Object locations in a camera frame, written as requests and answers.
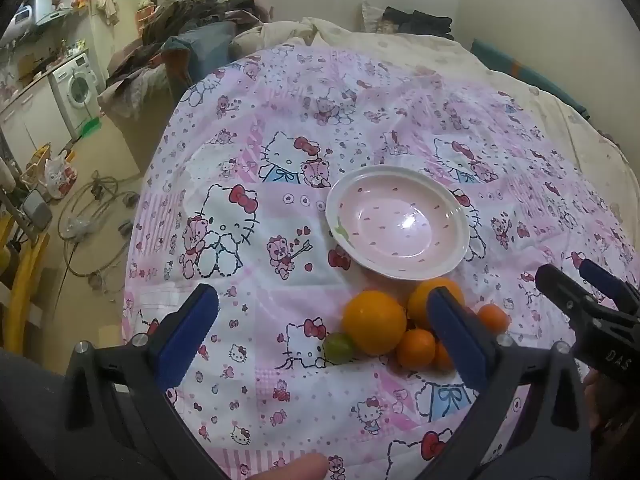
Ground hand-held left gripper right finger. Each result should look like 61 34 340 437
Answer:
415 287 592 480

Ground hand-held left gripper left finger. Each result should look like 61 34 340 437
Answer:
65 284 236 480

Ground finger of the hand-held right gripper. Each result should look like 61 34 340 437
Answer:
579 258 640 312
536 263 617 332

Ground small tangerine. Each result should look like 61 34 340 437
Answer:
396 327 437 370
475 304 510 335
432 341 456 372

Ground large orange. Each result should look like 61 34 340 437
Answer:
342 290 408 356
406 277 466 333

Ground pink speckled plate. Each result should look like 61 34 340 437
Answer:
325 166 471 279

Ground person's right hand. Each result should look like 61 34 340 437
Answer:
583 369 640 443

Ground person's left hand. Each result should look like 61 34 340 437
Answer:
257 452 328 480

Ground pink cartoon printed blanket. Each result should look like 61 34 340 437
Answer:
122 42 640 480

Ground green grape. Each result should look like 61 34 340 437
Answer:
322 332 357 365

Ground grey box device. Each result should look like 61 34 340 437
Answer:
24 191 53 231

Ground red and white plastic bag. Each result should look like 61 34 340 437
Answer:
44 155 78 200

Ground teal mattress edge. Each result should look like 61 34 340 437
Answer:
470 37 591 116

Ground kitchen cabinet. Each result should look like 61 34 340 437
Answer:
0 72 73 163

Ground white washing machine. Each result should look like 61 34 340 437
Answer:
50 51 106 128

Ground blue pillow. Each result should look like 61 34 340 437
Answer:
162 21 236 88

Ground pile of clothes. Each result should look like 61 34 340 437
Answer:
100 0 273 118

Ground dark clothes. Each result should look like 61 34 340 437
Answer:
382 6 456 41

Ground floral pillow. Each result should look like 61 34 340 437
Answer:
361 2 396 35

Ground range hood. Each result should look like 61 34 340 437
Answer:
15 0 73 28

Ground coiled hose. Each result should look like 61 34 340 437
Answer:
57 172 138 281

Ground yellow wooden frame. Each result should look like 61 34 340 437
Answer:
0 210 51 346

